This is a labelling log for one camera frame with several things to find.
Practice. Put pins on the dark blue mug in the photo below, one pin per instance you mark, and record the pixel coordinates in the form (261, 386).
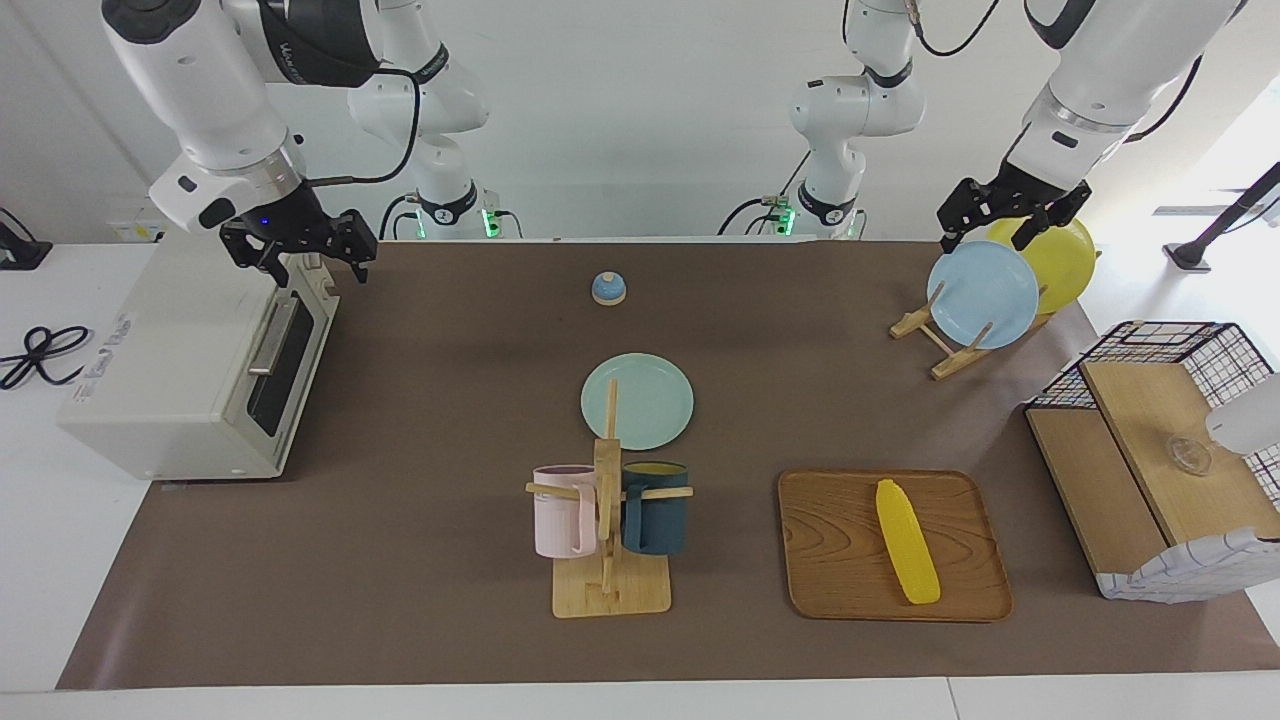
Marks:
(655, 520)

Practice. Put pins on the black stand leg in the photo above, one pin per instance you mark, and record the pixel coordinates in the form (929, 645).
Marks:
(1225, 215)

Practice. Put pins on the yellow plate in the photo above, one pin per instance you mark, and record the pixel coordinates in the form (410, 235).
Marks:
(1070, 260)

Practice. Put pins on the white toaster oven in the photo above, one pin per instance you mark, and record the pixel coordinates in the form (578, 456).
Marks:
(170, 370)

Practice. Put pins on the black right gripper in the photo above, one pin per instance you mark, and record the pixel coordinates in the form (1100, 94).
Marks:
(295, 225)

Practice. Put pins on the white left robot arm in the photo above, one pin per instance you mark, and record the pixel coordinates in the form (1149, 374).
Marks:
(1110, 60)

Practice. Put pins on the mint green plate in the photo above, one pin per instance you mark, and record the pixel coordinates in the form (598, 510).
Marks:
(650, 405)

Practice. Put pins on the white wall socket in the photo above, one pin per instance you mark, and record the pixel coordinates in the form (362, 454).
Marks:
(135, 225)

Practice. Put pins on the pink mug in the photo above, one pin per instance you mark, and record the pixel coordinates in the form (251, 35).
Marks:
(560, 515)

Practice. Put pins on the black clamp base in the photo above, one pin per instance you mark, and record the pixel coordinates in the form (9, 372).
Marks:
(20, 250)

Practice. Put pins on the wooden plate rack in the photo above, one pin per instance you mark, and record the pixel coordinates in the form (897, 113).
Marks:
(945, 362)

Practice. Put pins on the yellow corn cob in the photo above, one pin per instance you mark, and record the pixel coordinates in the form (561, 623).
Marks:
(908, 545)

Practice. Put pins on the small clear glass bowl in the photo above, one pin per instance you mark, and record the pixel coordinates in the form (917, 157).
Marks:
(1189, 455)

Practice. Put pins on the small blue bell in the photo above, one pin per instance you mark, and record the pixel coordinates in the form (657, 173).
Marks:
(608, 290)

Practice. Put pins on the light blue plate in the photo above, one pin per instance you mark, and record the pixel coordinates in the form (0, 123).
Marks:
(980, 295)

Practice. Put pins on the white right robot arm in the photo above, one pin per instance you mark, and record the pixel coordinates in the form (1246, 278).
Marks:
(190, 70)

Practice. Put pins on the metal base frame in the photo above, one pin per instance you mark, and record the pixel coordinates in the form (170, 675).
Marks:
(290, 370)

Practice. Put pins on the wooden mug stand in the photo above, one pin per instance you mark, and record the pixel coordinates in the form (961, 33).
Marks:
(612, 595)

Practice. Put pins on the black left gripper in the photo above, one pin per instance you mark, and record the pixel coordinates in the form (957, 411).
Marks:
(1030, 190)

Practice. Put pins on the brown table mat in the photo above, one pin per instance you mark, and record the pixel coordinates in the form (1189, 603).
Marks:
(450, 400)

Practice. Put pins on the white rounded object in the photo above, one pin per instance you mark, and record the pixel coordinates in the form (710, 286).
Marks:
(1250, 418)

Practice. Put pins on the brown wooden tray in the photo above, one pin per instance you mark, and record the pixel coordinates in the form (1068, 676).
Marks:
(840, 550)

